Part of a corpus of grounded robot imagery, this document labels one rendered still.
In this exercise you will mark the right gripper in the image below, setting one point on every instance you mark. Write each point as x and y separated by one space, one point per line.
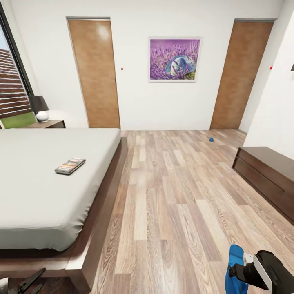
244 274

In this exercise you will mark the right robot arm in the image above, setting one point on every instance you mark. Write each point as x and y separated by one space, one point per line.
265 271

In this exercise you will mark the table lamp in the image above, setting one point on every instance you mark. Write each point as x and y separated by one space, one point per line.
38 104

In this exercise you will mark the sliding door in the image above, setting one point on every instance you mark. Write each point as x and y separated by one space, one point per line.
93 48
244 54

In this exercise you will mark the bed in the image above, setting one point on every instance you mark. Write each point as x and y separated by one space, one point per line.
53 220

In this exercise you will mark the hardback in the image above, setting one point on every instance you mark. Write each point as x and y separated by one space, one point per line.
70 166

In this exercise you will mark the painting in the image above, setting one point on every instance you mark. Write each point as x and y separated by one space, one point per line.
173 58

